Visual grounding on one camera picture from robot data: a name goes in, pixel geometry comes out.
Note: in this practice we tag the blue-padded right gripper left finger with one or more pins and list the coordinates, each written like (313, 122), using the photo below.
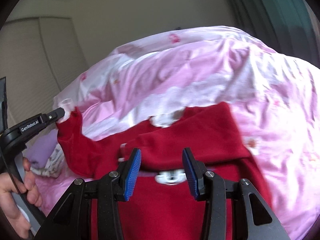
(70, 218)

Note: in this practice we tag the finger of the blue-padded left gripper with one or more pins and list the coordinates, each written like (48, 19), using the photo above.
(34, 125)

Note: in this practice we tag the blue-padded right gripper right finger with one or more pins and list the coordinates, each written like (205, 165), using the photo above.
(252, 217)

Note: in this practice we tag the red Mickey Mouse sweater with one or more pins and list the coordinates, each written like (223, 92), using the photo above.
(159, 211)

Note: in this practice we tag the person's left hand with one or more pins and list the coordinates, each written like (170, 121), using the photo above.
(10, 184)

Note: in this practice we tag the folded purple garment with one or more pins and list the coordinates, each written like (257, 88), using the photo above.
(39, 153)

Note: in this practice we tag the folded white patterned garment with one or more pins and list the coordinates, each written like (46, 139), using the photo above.
(53, 165)

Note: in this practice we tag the white louvered wardrobe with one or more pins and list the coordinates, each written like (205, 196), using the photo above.
(39, 58)

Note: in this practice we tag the pink floral duvet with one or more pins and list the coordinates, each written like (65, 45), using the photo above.
(273, 98)

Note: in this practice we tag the green curtain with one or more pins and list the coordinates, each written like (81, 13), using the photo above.
(290, 27)

